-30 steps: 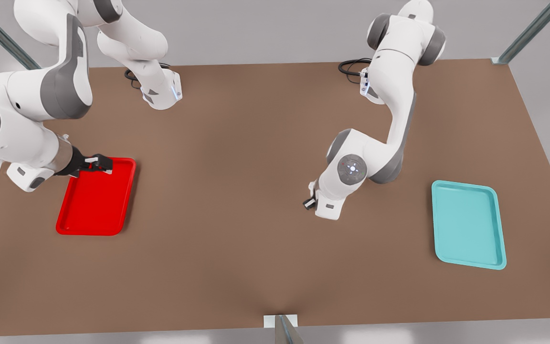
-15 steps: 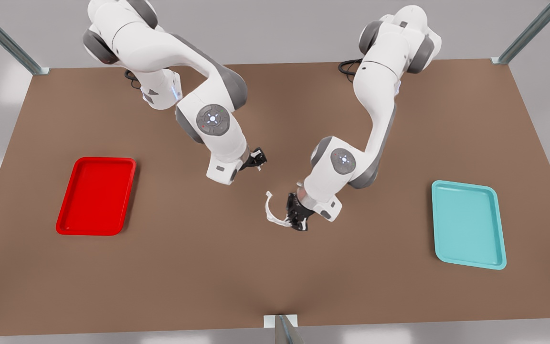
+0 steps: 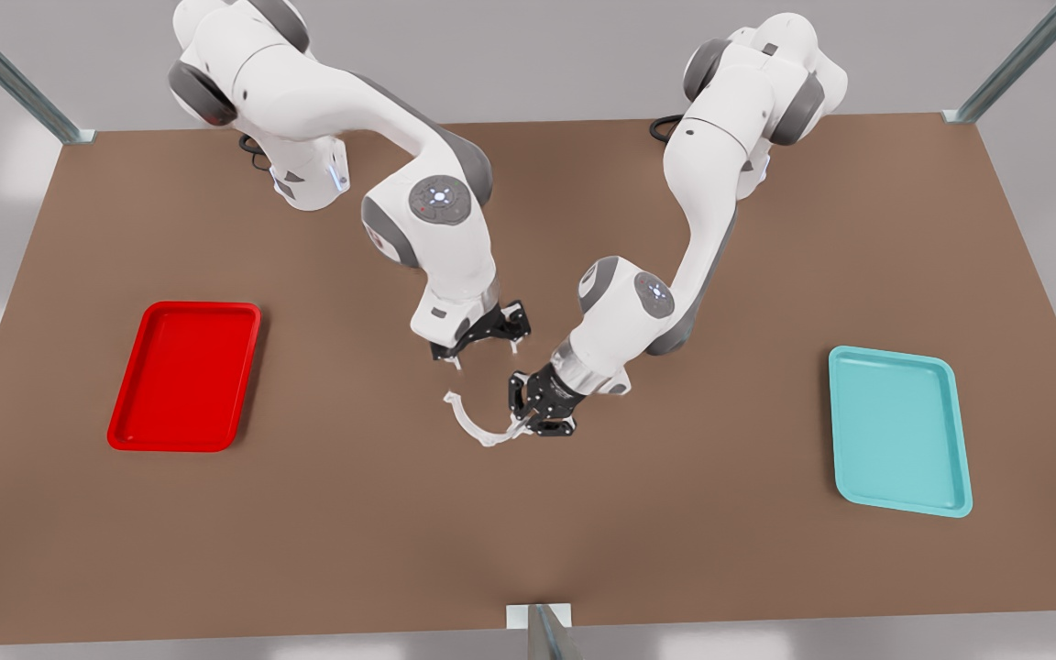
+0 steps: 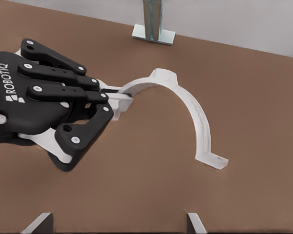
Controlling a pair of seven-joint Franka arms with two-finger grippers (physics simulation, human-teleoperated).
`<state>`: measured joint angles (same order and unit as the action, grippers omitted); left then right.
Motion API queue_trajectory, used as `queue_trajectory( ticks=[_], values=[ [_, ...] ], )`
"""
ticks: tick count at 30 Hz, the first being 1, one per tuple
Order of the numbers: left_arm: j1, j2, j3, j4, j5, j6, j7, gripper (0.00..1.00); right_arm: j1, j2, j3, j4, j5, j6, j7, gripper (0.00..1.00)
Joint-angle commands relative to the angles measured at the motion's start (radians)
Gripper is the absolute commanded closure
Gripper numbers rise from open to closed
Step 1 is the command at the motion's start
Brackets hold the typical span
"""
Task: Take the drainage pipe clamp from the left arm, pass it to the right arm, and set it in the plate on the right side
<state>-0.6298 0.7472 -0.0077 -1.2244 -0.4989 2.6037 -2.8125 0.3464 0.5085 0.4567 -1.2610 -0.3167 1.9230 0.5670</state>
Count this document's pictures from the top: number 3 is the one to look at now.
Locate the white drainage pipe clamp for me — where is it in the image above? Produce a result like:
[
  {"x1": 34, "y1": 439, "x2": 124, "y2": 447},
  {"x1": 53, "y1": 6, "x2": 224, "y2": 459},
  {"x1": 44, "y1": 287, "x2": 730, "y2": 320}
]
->
[{"x1": 443, "y1": 390, "x2": 536, "y2": 448}]

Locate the red rectangular tray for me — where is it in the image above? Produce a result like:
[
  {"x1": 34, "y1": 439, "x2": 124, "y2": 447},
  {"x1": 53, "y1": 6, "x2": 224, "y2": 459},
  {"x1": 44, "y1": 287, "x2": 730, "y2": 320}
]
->
[{"x1": 106, "y1": 301, "x2": 263, "y2": 454}]

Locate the turquoise rectangular tray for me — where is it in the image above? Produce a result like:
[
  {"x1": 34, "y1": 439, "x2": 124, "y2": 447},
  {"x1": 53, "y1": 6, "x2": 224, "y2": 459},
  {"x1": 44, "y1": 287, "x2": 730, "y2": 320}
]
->
[{"x1": 828, "y1": 346, "x2": 974, "y2": 519}]

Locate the silver frame post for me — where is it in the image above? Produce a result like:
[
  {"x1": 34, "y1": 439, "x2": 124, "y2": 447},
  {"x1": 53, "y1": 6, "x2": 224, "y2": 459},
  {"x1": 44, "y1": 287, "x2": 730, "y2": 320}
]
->
[
  {"x1": 0, "y1": 0, "x2": 96, "y2": 146},
  {"x1": 942, "y1": 0, "x2": 1056, "y2": 125},
  {"x1": 505, "y1": 603, "x2": 575, "y2": 660}
]

